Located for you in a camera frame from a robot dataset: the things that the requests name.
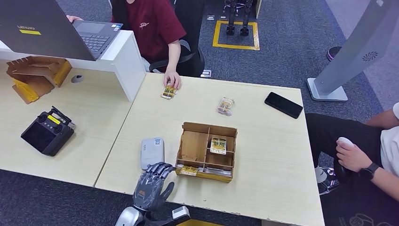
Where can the gold room key card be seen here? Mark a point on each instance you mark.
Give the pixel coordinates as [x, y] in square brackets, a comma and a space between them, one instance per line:
[218, 145]

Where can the wooden compartment box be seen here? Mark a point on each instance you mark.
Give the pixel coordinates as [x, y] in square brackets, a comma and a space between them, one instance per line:
[193, 146]

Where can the person at laptop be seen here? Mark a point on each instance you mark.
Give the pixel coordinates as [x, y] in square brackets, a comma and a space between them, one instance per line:
[152, 25]

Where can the black wristwatch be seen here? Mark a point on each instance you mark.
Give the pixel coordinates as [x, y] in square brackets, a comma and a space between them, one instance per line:
[368, 171]

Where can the clear sleeved card stack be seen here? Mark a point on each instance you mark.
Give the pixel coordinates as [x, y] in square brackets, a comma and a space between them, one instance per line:
[216, 172]

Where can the yellow floor tape patch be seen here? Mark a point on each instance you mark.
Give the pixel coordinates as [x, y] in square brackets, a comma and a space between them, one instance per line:
[199, 223]

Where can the operator person's left hand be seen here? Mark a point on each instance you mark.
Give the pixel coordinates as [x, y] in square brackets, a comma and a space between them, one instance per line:
[352, 157]

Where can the gold card stack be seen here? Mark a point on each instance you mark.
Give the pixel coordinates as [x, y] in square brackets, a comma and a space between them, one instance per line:
[226, 106]

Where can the person's left forearm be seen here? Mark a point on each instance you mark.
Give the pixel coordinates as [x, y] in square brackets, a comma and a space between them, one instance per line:
[174, 56]

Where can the person's left hand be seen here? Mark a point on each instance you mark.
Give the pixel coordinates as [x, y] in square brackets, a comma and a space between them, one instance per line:
[172, 78]

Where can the grey kiosk stand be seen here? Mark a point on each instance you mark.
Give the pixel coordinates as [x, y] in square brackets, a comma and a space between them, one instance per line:
[355, 50]

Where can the operator person's right forearm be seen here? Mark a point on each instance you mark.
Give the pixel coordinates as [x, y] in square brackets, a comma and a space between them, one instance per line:
[383, 120]

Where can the dark grey laptop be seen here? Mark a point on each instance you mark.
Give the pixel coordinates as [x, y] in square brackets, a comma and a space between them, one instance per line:
[40, 37]

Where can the black remote controller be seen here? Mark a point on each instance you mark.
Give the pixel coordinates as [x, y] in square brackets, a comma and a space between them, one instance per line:
[46, 134]

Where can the black office chair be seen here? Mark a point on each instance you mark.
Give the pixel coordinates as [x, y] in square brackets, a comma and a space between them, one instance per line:
[191, 25]

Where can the person's right hand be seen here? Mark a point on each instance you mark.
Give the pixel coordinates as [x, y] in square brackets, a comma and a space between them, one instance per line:
[74, 18]

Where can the dark round floor object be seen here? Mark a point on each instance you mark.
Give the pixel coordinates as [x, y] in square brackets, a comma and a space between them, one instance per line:
[333, 53]

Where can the seated operator person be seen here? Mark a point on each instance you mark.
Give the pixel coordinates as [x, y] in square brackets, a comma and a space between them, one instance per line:
[336, 131]

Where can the yellow floor tape square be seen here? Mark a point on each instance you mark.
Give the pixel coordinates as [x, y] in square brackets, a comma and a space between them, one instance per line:
[237, 47]

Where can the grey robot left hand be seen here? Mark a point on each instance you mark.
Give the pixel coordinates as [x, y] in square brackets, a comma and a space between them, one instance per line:
[151, 190]

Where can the gold card in slot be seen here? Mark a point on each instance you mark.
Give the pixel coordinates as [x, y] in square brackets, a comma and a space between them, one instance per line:
[189, 171]

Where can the white raised counter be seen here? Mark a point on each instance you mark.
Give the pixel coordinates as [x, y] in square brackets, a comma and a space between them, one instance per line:
[124, 59]

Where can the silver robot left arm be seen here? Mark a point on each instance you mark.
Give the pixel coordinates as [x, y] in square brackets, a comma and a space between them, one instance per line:
[127, 218]

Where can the white handheld controller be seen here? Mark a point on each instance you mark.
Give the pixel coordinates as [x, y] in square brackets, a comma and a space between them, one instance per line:
[345, 141]

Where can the small grey round puck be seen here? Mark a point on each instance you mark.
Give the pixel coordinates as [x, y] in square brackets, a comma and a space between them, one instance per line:
[77, 79]

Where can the chrome chair base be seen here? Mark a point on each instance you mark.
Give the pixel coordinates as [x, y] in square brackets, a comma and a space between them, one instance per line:
[330, 185]

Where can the black stand leg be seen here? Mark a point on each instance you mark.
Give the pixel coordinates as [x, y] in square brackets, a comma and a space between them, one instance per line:
[231, 29]
[245, 30]

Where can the operator person's left forearm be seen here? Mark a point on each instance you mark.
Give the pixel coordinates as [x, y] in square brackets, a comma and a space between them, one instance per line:
[386, 184]

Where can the white shoe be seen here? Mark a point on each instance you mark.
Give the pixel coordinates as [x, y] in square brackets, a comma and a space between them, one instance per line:
[320, 175]

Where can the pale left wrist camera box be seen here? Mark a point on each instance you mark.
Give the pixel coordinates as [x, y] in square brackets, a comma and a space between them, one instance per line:
[180, 215]

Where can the black smartphone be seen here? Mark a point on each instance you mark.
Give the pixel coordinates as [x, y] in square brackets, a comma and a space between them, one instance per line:
[283, 105]

